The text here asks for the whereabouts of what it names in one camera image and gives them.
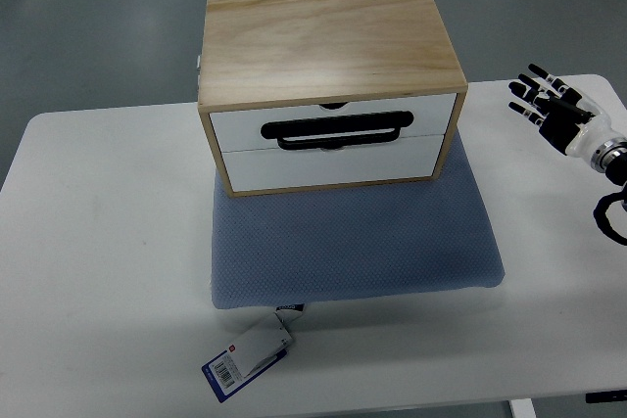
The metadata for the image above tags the black drawer handle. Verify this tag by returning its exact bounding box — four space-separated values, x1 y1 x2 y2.
261 111 414 151

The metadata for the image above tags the blue grey cushion mat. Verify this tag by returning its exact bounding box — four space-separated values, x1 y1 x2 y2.
211 138 505 309

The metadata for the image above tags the black table controller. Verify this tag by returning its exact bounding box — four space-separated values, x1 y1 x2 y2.
585 390 627 404

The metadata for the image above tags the white blue price tag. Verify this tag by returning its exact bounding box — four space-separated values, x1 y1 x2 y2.
201 304 305 403

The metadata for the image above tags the wooden drawer cabinet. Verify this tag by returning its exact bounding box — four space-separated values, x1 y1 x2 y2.
198 0 468 197

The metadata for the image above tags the white clip behind cabinet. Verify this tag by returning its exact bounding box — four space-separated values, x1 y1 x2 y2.
196 55 202 90

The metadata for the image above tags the white drawer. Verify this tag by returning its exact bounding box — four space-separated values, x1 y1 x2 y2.
210 93 457 153
223 135 443 192

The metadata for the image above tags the white table leg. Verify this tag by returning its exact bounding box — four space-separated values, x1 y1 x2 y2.
508 398 537 418

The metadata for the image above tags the black cable loop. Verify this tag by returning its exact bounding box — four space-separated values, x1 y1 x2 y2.
592 182 627 247

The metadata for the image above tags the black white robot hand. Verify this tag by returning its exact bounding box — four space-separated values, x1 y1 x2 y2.
508 64 626 172

